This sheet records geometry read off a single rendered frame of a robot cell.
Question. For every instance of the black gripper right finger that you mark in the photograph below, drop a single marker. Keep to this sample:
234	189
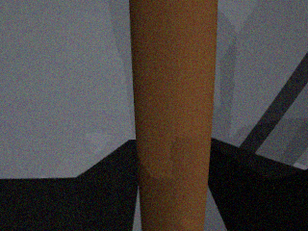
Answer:
255	193

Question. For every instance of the small grey block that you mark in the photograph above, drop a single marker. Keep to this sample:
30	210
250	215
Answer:
300	166

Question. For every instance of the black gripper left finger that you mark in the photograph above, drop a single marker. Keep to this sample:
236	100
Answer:
101	199

